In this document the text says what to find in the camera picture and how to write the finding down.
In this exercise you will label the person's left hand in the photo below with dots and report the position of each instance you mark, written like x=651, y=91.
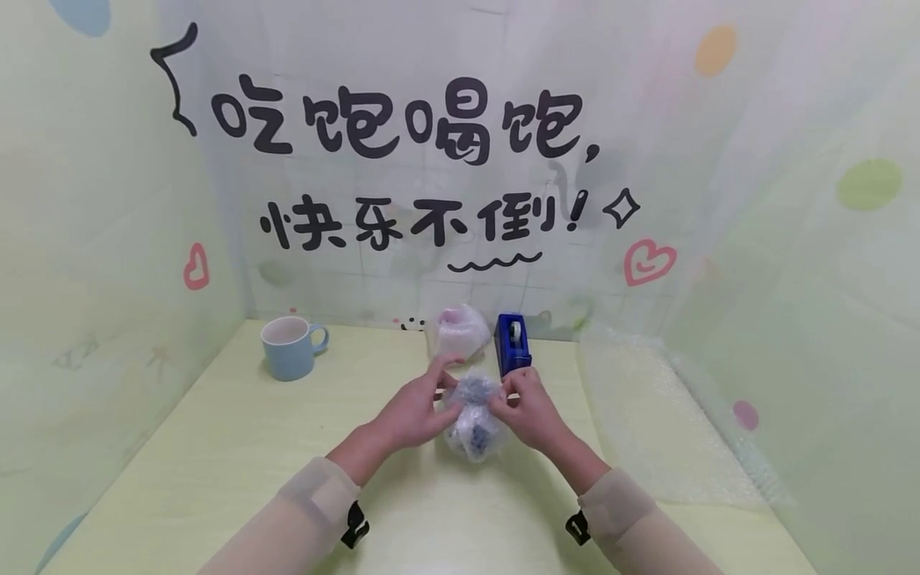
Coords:
x=411, y=413

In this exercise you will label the person's right hand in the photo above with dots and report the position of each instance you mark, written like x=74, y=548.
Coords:
x=533, y=415

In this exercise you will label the person's left thumb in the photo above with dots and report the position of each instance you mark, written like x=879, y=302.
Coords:
x=443, y=403

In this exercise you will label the person's left index finger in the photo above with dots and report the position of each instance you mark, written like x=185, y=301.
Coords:
x=442, y=370

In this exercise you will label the person's right index finger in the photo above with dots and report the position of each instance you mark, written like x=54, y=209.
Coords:
x=516, y=382

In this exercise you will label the person's right thumb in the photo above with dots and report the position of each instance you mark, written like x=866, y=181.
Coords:
x=501, y=412

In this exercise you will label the dark mug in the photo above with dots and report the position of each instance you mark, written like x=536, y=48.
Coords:
x=474, y=415

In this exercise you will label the person's right forearm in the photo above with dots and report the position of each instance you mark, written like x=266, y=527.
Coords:
x=624, y=511

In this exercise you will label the person's left forearm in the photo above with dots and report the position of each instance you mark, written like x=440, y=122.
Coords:
x=302, y=509

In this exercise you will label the blue tape dispenser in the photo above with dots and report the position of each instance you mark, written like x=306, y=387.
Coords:
x=513, y=344

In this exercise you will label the pink mug in bubble wrap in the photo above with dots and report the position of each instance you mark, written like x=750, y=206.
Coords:
x=458, y=330

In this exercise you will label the black wrist band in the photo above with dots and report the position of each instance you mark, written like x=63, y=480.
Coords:
x=578, y=527
x=353, y=527

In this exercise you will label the clear bubble wrap sheet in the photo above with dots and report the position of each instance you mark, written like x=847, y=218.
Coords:
x=661, y=419

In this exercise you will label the light blue mug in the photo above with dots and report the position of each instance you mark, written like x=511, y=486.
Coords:
x=291, y=346

